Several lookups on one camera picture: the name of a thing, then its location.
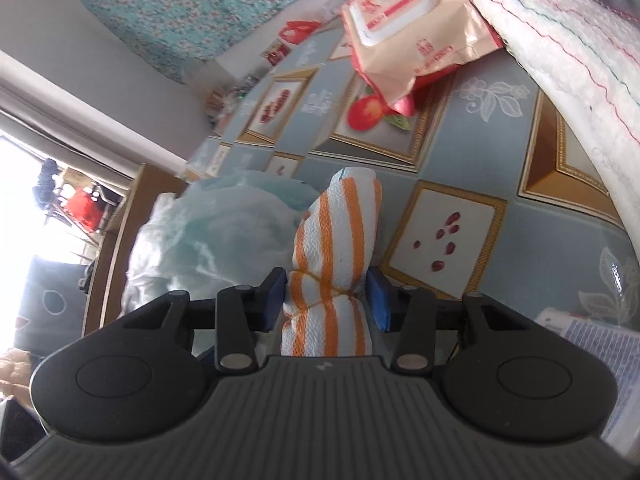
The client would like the orange striped towel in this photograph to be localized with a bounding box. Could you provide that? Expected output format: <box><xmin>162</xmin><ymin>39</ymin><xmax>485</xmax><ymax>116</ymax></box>
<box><xmin>280</xmin><ymin>167</ymin><xmax>383</xmax><ymax>358</ymax></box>

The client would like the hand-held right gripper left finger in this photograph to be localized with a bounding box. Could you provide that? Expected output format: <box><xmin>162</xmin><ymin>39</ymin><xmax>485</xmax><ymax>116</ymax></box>
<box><xmin>122</xmin><ymin>266</ymin><xmax>290</xmax><ymax>370</ymax></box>

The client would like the red hanging cloth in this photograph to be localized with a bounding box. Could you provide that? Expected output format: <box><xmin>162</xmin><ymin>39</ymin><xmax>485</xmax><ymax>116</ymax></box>
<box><xmin>65</xmin><ymin>185</ymin><xmax>108</xmax><ymax>233</ymax></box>

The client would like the white printed packet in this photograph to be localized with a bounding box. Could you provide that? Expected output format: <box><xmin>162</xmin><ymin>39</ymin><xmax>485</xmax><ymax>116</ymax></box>
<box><xmin>534</xmin><ymin>307</ymin><xmax>640</xmax><ymax>461</ymax></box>

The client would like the dark printed box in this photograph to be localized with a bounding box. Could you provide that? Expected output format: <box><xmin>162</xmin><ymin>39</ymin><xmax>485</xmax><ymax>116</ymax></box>
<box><xmin>15</xmin><ymin>255</ymin><xmax>96</xmax><ymax>356</ymax></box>

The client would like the red plastic bag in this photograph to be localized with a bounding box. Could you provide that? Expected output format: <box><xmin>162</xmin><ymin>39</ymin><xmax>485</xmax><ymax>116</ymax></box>
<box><xmin>278</xmin><ymin>20</ymin><xmax>316</xmax><ymax>43</ymax></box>

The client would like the white stitched quilt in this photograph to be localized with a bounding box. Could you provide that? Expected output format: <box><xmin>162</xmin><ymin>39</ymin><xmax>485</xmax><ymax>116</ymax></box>
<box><xmin>405</xmin><ymin>0</ymin><xmax>640</xmax><ymax>271</ymax></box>

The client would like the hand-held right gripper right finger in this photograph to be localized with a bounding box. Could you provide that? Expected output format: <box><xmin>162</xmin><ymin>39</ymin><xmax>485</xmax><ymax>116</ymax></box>
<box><xmin>364</xmin><ymin>266</ymin><xmax>526</xmax><ymax>372</ymax></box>

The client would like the white plastic bag teal print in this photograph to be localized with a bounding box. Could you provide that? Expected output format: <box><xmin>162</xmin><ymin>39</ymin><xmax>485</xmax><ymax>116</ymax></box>
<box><xmin>120</xmin><ymin>170</ymin><xmax>313</xmax><ymax>341</ymax></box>

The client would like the teal floral wall cloth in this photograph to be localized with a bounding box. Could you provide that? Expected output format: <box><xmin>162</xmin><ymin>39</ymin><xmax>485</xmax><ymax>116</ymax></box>
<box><xmin>72</xmin><ymin>0</ymin><xmax>346</xmax><ymax>83</ymax></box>

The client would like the red white wipes packet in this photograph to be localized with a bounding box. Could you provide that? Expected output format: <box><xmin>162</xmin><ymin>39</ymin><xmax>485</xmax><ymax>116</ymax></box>
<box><xmin>341</xmin><ymin>0</ymin><xmax>506</xmax><ymax>117</ymax></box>

